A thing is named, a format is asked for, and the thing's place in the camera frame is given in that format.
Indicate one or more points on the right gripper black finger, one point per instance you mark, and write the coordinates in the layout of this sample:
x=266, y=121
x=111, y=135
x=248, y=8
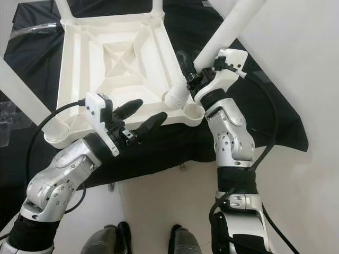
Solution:
x=190, y=64

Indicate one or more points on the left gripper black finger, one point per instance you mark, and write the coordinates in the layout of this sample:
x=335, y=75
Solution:
x=131, y=107
x=152, y=124

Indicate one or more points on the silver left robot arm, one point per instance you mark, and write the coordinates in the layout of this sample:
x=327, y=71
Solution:
x=58, y=180

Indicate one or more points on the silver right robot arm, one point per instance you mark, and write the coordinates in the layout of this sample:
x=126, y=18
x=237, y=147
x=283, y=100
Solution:
x=230, y=137

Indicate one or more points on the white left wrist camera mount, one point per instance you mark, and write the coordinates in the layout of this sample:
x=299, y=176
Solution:
x=95, y=108

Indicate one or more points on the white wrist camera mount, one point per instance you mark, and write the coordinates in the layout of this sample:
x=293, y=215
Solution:
x=95, y=108
x=233, y=61

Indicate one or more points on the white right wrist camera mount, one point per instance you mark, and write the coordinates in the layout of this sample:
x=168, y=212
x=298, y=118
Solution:
x=233, y=61

